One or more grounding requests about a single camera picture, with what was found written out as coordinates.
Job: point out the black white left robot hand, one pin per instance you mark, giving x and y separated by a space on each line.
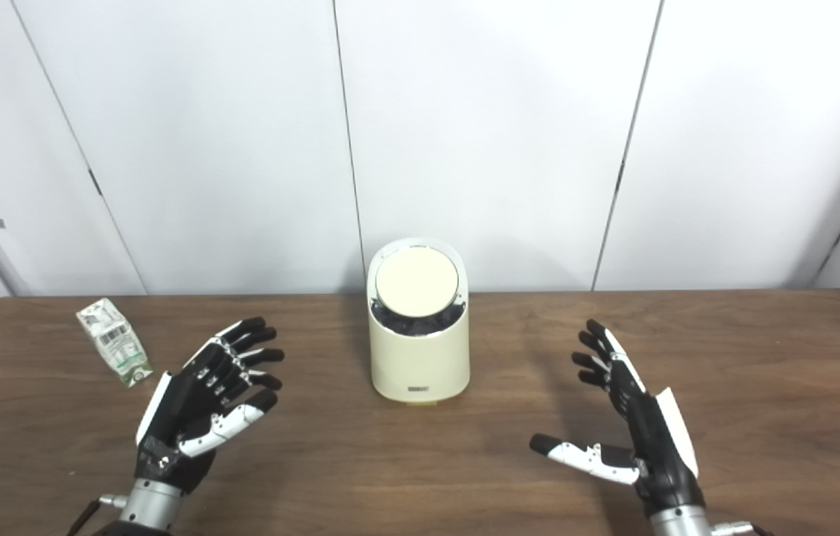
174 406

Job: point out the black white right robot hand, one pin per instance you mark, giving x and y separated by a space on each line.
654 439

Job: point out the white green milk carton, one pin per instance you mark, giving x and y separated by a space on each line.
115 342

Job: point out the cream-colored round bin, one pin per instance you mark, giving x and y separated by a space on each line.
418 361

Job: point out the cream round bin lid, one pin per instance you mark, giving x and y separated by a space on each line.
416 279

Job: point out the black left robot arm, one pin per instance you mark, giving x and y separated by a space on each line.
148 508

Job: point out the black wall panel hinge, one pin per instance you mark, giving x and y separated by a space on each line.
95 182

